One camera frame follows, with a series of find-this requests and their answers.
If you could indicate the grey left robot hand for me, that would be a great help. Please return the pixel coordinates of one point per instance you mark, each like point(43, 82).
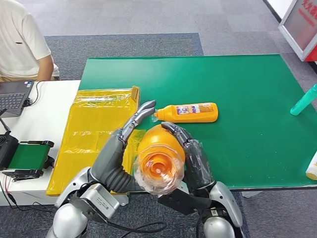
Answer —
point(109, 157)

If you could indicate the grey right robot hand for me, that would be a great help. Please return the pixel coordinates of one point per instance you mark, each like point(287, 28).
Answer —
point(198, 164)

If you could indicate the orange bottle with label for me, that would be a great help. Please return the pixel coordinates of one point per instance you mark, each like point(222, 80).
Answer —
point(170, 115)
point(158, 164)

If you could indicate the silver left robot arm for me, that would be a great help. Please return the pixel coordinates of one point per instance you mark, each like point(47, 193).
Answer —
point(66, 223)

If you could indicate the teal plastic bottle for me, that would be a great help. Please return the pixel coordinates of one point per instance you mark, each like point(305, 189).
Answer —
point(303, 102)

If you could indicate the white and yellow bottle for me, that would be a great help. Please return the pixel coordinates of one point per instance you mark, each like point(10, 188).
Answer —
point(313, 169)

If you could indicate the yellow plastic-wrapped box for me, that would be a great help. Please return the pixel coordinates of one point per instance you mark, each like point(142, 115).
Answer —
point(93, 118)

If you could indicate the white table foot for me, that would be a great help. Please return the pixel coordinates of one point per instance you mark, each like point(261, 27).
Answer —
point(122, 198)

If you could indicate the green table mat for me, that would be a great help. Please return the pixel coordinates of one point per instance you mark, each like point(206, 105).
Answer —
point(235, 85)

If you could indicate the small green belt conveyor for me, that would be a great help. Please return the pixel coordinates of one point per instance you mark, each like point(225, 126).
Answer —
point(28, 157)

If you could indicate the black electronics box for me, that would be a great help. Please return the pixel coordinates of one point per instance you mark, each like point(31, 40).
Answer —
point(6, 149)

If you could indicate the grey laptop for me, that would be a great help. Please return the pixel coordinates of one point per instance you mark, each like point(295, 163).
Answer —
point(12, 97)

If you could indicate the person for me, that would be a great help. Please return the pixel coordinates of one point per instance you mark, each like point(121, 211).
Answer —
point(17, 42)

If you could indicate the white red sign stand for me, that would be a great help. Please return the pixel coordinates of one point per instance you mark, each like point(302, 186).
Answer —
point(296, 29)

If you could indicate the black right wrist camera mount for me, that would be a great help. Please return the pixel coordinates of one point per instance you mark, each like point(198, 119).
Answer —
point(183, 202)

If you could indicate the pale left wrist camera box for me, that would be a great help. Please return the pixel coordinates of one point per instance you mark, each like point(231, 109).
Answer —
point(99, 202)

